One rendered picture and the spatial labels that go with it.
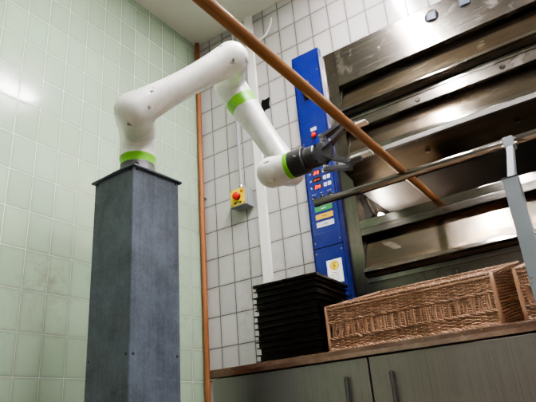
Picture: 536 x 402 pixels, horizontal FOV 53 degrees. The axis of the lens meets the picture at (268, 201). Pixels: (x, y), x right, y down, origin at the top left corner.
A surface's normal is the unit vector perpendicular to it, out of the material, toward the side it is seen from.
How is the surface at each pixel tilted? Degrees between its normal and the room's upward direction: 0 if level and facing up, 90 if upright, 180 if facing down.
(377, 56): 90
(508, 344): 90
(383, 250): 70
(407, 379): 90
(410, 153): 170
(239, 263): 90
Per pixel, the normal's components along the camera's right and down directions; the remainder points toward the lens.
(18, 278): 0.82, -0.28
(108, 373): -0.60, -0.27
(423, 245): -0.56, -0.58
